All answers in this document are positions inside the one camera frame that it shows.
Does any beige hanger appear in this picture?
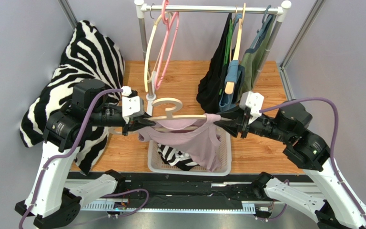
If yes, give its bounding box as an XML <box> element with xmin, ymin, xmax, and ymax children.
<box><xmin>108</xmin><ymin>97</ymin><xmax>231</xmax><ymax>135</ymax></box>

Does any pink lilac tank top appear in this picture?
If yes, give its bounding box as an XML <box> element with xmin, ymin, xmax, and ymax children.
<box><xmin>138</xmin><ymin>114</ymin><xmax>221</xmax><ymax>172</ymax></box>

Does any cream white hanger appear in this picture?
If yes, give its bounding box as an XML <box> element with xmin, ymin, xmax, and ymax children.
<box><xmin>144</xmin><ymin>0</ymin><xmax>180</xmax><ymax>93</ymax></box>

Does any black white striped tank top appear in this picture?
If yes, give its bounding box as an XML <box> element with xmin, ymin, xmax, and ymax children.
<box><xmin>157</xmin><ymin>144</ymin><xmax>198</xmax><ymax>171</ymax></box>

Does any pink plastic hanger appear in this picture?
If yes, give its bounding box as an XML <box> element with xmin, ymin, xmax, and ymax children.
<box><xmin>155</xmin><ymin>0</ymin><xmax>180</xmax><ymax>90</ymax></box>

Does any green hanger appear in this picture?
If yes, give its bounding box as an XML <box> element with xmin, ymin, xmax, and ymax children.
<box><xmin>219</xmin><ymin>14</ymin><xmax>233</xmax><ymax>98</ymax></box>

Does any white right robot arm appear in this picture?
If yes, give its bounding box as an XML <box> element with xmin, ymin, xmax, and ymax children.
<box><xmin>216</xmin><ymin>99</ymin><xmax>366</xmax><ymax>229</ymax></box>

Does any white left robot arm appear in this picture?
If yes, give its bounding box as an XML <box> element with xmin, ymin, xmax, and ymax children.
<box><xmin>15</xmin><ymin>79</ymin><xmax>154</xmax><ymax>229</ymax></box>

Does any wooden hanger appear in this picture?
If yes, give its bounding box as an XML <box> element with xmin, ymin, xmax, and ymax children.
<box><xmin>224</xmin><ymin>3</ymin><xmax>246</xmax><ymax>94</ymax></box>

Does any blue ribbed tank top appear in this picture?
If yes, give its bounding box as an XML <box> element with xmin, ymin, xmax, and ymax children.
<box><xmin>219</xmin><ymin>14</ymin><xmax>243</xmax><ymax>112</ymax></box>

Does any olive green tank top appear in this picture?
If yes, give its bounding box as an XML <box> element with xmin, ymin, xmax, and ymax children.
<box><xmin>239</xmin><ymin>19</ymin><xmax>274</xmax><ymax>96</ymax></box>

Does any blue grey hanger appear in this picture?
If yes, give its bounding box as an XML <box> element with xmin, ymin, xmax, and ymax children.
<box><xmin>246</xmin><ymin>5</ymin><xmax>274</xmax><ymax>53</ymax></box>

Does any white plastic laundry basket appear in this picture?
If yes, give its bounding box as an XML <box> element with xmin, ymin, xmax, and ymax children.
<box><xmin>147</xmin><ymin>127</ymin><xmax>232</xmax><ymax>177</ymax></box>

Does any zebra striped pillow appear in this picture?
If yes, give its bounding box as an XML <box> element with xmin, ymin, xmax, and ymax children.
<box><xmin>20</xmin><ymin>20</ymin><xmax>125</xmax><ymax>176</ymax></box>

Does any white metal clothes rack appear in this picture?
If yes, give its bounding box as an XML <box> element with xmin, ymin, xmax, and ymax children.
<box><xmin>134</xmin><ymin>0</ymin><xmax>292</xmax><ymax>115</ymax></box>

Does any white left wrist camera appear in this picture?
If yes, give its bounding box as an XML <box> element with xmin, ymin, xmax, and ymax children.
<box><xmin>121</xmin><ymin>86</ymin><xmax>144</xmax><ymax>123</ymax></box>

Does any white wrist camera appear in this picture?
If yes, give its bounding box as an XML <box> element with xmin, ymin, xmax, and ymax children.
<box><xmin>239</xmin><ymin>91</ymin><xmax>264</xmax><ymax>125</ymax></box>
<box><xmin>121</xmin><ymin>86</ymin><xmax>144</xmax><ymax>123</ymax></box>

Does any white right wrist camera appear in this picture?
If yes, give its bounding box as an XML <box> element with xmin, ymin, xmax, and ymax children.
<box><xmin>239</xmin><ymin>91</ymin><xmax>264</xmax><ymax>125</ymax></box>

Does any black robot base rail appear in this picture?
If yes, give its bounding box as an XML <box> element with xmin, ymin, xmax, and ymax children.
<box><xmin>83</xmin><ymin>173</ymin><xmax>273</xmax><ymax>213</ymax></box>

